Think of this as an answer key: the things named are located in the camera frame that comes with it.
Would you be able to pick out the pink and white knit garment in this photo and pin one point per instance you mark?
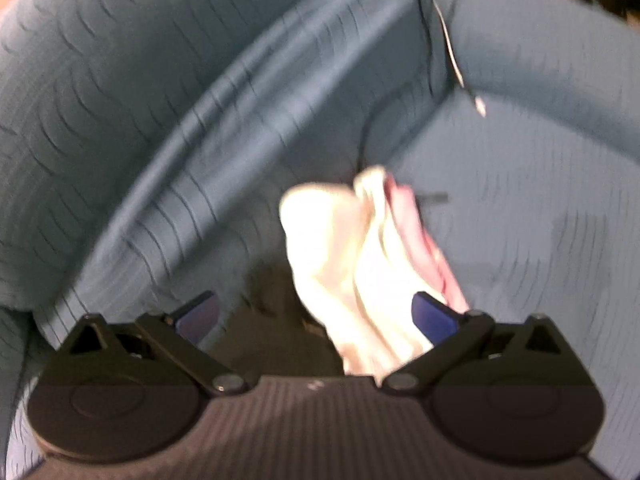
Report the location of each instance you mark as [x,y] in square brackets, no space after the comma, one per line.
[359,253]

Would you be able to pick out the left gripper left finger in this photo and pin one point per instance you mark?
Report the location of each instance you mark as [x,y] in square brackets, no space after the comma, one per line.
[175,337]

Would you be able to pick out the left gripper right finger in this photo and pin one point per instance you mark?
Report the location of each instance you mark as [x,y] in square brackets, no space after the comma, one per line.
[454,337]

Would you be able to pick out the blue quilted sofa seat cover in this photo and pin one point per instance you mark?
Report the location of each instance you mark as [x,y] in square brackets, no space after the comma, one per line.
[289,285]

